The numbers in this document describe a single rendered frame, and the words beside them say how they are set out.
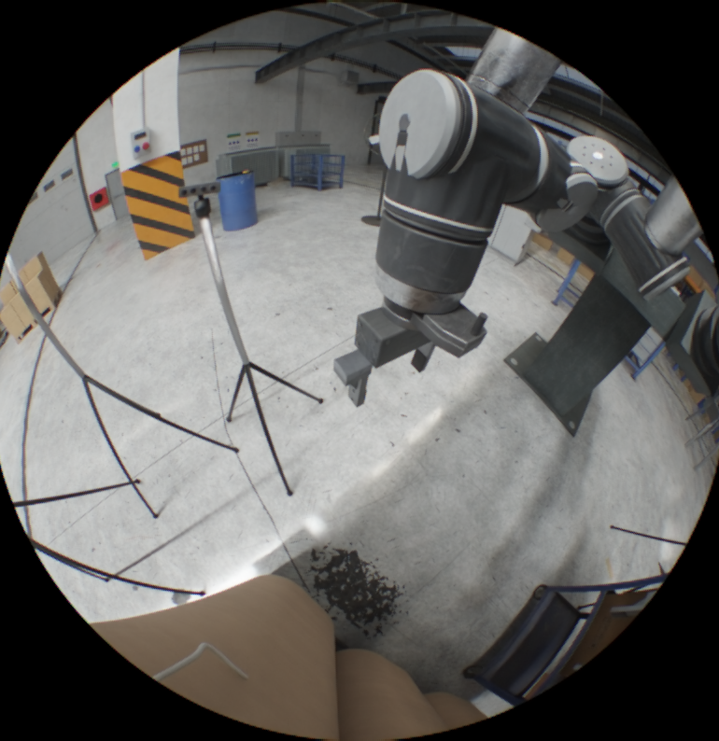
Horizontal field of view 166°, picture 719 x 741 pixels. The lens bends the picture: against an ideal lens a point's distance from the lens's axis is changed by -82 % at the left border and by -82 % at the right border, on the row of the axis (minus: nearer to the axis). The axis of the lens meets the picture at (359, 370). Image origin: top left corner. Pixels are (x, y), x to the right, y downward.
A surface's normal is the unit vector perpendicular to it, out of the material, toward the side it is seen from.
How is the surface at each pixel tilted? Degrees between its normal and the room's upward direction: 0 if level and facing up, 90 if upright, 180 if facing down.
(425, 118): 90
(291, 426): 0
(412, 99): 90
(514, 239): 90
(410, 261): 90
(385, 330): 0
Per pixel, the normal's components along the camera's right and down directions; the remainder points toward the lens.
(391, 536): 0.10, -0.62
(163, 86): 0.68, 0.62
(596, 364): -0.83, 0.39
